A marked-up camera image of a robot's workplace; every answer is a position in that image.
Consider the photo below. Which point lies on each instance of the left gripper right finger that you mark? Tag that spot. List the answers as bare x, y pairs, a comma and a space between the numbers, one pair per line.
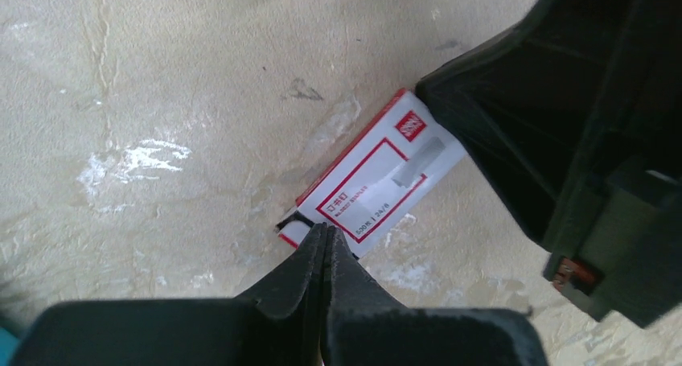
365, 325

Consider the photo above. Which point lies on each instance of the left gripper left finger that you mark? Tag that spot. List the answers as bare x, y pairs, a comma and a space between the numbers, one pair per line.
276, 321

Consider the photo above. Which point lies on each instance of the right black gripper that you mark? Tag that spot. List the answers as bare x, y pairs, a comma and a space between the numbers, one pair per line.
573, 115

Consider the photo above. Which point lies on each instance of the staple box with red label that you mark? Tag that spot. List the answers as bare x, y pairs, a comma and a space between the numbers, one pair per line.
388, 168

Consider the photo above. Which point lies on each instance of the blue cylindrical tube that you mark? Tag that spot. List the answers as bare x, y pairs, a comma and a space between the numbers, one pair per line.
8, 345

